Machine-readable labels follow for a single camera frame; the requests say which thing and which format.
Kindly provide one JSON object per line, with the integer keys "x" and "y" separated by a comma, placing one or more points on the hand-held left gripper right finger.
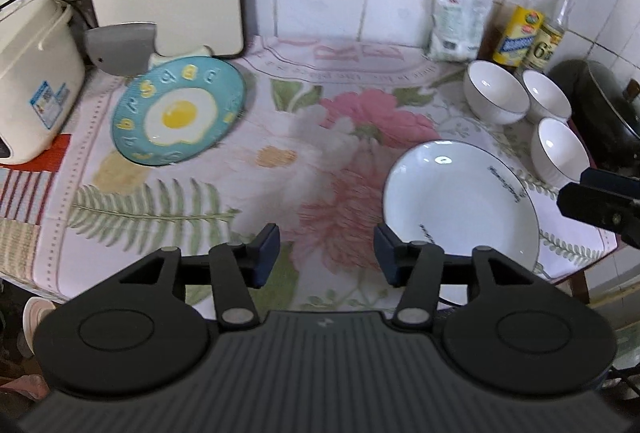
{"x": 385, "y": 254}

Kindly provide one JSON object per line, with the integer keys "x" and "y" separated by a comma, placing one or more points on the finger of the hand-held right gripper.
{"x": 590, "y": 205}
{"x": 612, "y": 180}

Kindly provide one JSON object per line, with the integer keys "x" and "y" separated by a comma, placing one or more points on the blue fried egg plate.
{"x": 135, "y": 138}

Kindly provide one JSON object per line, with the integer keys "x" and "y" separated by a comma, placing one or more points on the cooking wine bottle yellow label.
{"x": 520, "y": 25}

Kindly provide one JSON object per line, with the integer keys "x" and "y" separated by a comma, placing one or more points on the white plate dark rim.
{"x": 450, "y": 203}

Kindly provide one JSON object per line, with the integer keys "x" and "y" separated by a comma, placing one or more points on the white seasoning bag red logo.
{"x": 457, "y": 25}

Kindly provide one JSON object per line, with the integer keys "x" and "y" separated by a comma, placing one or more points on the black wok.
{"x": 575, "y": 93}

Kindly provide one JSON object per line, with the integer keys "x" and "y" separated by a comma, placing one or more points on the floral tablecloth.
{"x": 300, "y": 138}

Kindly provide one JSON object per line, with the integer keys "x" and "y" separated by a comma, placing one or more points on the cream rice cooker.
{"x": 30, "y": 78}

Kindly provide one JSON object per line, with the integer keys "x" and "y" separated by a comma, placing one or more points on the clear vinegar bottle yellow cap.
{"x": 550, "y": 38}

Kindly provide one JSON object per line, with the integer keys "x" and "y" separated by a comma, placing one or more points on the glass wok lid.
{"x": 615, "y": 98}

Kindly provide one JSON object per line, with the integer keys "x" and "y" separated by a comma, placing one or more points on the red striped cloth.
{"x": 25, "y": 193}

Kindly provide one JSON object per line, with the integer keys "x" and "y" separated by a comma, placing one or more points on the grey cleaver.
{"x": 120, "y": 48}

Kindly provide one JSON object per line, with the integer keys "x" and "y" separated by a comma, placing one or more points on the white bowl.
{"x": 547, "y": 95}
{"x": 557, "y": 153}
{"x": 492, "y": 88}

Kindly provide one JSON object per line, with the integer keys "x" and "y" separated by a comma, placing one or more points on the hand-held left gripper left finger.
{"x": 267, "y": 254}

